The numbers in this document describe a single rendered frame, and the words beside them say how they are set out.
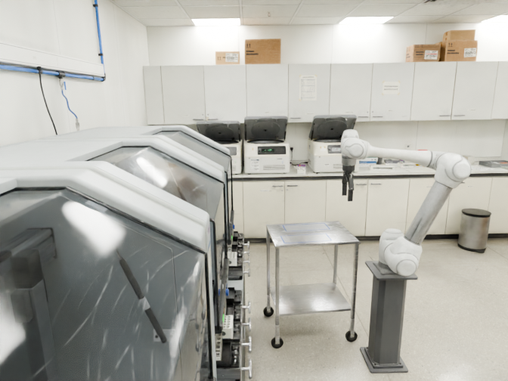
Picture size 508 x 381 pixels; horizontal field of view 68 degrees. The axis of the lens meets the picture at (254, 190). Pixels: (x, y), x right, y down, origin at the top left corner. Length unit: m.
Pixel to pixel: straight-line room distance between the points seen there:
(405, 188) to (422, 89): 1.24
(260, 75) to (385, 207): 2.25
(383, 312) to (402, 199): 2.51
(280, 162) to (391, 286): 2.39
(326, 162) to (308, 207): 0.60
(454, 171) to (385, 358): 1.37
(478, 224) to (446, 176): 2.82
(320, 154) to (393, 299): 2.37
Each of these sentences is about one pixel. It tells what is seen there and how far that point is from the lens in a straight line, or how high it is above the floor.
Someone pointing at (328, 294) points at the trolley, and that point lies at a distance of 3.14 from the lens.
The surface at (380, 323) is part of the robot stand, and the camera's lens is 2.75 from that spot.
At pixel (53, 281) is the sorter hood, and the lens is 0.73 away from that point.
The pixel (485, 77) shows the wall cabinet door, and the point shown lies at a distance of 5.57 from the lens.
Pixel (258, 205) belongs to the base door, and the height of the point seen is 0.51.
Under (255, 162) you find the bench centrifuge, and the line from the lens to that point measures 4.51.
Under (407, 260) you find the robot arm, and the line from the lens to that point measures 2.32.
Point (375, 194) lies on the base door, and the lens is 4.85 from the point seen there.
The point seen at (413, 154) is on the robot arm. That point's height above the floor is 1.47.
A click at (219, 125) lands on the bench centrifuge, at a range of 4.64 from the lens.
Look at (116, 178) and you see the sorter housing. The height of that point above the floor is 1.58.
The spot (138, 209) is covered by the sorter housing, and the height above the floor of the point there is 1.52.
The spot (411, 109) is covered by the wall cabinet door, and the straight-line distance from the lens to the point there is 5.16.
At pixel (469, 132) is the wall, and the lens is 5.92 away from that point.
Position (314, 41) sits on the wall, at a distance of 5.19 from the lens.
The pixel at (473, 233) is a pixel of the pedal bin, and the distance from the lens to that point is 5.10.
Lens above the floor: 1.81
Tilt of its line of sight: 14 degrees down
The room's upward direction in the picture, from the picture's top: 1 degrees counter-clockwise
